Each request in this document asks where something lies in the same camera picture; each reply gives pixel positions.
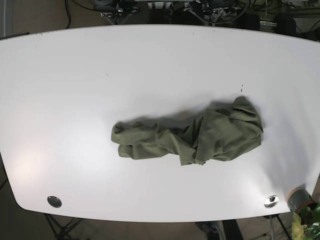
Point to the olive green T-shirt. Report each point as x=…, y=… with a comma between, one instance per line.
x=220, y=134

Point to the left silver table grommet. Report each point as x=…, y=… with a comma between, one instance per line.
x=54, y=201

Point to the silver table grommet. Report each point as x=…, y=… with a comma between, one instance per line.
x=54, y=201
x=271, y=201

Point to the right silver table grommet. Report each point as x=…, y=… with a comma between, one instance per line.
x=271, y=201

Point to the grey plant pot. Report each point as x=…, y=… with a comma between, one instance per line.
x=299, y=198

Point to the green potted plant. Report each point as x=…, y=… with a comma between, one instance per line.
x=306, y=224

